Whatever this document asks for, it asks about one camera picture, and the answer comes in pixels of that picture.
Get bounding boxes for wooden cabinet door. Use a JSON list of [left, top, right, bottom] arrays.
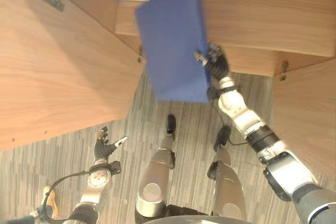
[[0, 0, 148, 151], [271, 58, 336, 182]]

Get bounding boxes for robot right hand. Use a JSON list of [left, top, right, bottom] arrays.
[[194, 42, 232, 79]]

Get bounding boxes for wooden office cabinet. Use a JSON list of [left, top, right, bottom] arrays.
[[34, 0, 336, 78]]

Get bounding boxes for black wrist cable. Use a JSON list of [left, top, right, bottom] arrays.
[[211, 100, 250, 146], [39, 170, 92, 219]]

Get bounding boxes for robot right leg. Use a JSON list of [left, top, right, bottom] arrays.
[[207, 125, 248, 222]]

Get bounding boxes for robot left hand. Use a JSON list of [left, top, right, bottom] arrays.
[[94, 126, 129, 163]]

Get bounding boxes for brass door hinge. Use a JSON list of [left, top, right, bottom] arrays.
[[279, 60, 289, 81], [136, 45, 144, 64]]

